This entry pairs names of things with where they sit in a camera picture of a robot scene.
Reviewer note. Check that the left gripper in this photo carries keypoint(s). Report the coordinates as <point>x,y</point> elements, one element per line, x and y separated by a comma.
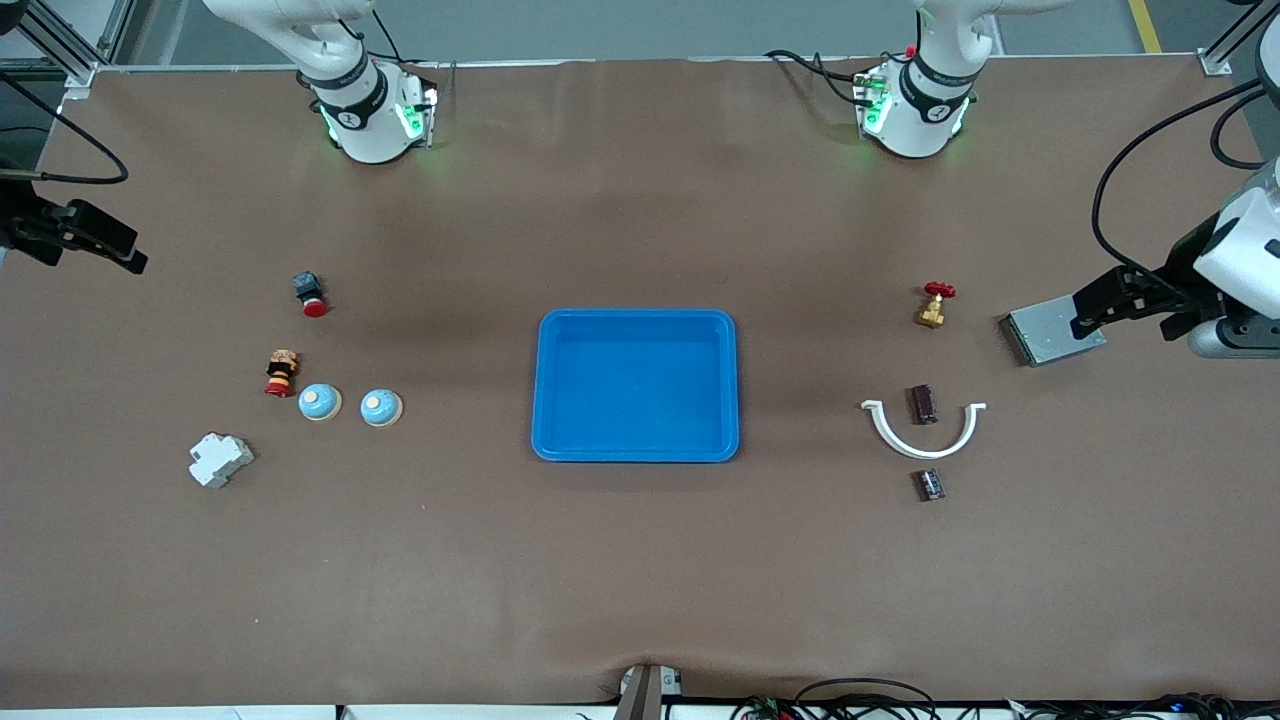
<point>1178,268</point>

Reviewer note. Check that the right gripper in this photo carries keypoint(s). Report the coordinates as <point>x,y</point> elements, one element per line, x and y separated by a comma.
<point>28,226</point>

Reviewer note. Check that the dark brown electrolytic capacitor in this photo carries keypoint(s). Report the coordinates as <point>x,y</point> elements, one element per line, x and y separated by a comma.
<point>923,405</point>
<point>930,485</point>

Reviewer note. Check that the blue bell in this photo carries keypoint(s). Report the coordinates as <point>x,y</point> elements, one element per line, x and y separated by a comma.
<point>381,407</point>
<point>320,403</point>

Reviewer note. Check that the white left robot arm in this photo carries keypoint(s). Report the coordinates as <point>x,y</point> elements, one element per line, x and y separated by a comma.
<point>920,110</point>

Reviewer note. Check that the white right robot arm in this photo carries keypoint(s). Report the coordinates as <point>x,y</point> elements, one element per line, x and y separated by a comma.
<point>370,120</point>

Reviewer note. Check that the blue plastic tray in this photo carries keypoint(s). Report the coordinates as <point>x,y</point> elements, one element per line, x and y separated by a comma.
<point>635,385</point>

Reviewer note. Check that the grey metal power supply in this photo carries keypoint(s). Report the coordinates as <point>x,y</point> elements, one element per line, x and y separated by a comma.
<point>1040,342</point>

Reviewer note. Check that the red mushroom button black body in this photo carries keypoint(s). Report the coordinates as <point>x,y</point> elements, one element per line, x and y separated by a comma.
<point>312,298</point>

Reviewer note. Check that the red orange button brown body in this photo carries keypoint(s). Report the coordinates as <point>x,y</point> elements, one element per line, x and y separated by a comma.
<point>282,375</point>

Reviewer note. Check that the white circuit breaker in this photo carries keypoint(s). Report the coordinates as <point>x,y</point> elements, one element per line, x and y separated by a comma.
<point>220,460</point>

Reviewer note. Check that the white half-round pipe clamp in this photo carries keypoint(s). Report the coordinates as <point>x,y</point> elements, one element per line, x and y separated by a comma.
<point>925,453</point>

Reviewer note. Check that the brown table cover sheet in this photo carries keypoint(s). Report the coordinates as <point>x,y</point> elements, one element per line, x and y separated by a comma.
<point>640,580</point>

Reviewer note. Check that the aluminium frame profile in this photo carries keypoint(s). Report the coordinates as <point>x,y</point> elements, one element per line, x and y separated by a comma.
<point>65,55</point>
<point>1225,45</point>

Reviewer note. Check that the grey table edge bracket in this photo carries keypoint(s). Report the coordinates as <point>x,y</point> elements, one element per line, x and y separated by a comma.
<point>645,695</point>

